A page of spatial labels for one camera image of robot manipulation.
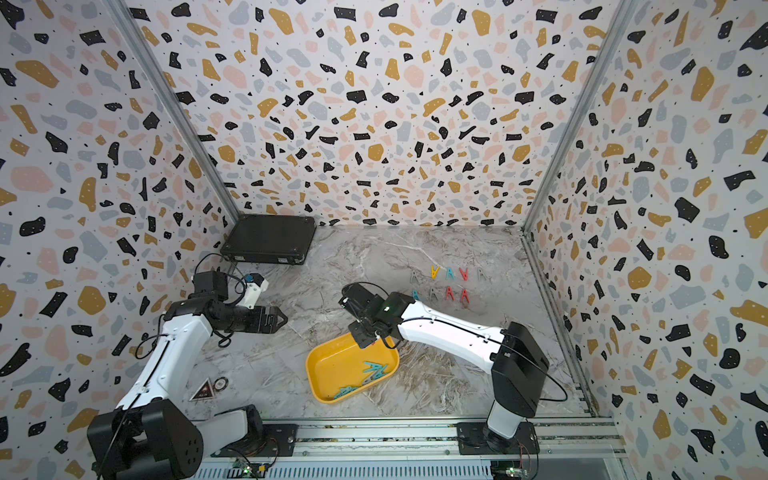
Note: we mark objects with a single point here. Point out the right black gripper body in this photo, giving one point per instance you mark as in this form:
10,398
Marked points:
362,332

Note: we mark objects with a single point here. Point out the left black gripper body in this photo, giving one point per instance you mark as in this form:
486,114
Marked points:
247,320

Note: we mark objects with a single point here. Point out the yellow plastic storage box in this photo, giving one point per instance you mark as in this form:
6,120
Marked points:
340,362

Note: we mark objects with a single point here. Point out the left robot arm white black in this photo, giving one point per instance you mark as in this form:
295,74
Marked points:
147,436

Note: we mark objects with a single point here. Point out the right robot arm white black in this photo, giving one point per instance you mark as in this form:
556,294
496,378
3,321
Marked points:
511,356

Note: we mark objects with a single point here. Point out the black flat case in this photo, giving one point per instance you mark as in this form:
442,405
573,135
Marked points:
270,239

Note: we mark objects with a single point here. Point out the warning triangle sticker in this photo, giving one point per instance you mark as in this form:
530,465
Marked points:
205,391

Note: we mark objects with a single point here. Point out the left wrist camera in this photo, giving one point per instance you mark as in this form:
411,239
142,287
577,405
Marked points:
254,285

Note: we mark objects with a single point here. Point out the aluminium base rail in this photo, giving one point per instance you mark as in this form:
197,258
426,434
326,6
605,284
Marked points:
431,448

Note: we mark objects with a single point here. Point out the left frame post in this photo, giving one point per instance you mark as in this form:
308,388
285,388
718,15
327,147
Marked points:
121,16

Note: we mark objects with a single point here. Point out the frame post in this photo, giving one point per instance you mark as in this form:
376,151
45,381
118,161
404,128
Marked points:
121,16
616,28

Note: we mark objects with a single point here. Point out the right frame post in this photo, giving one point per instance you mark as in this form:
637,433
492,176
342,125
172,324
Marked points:
616,28

